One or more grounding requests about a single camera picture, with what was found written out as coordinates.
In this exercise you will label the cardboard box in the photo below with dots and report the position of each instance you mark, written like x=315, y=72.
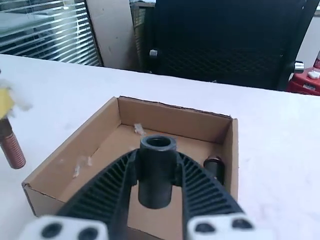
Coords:
x=140, y=160

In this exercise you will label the assembled bolt and sleeve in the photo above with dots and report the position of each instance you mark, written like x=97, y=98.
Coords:
x=214, y=168

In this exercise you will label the cardboard sheet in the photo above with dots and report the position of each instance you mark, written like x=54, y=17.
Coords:
x=112, y=32

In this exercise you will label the copper bolt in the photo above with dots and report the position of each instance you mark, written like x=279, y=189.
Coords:
x=11, y=145

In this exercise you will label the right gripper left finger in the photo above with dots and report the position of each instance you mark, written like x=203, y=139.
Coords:
x=100, y=190

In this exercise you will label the black threaded sleeve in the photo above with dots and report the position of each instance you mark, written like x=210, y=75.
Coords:
x=155, y=172

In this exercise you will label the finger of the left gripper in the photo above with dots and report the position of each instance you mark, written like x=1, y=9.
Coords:
x=7, y=100

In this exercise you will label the red box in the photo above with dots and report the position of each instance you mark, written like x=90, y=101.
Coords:
x=303, y=82

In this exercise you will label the black mesh office chair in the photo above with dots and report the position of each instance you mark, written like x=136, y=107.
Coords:
x=220, y=42

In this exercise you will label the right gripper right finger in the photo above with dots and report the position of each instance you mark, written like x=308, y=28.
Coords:
x=207, y=192

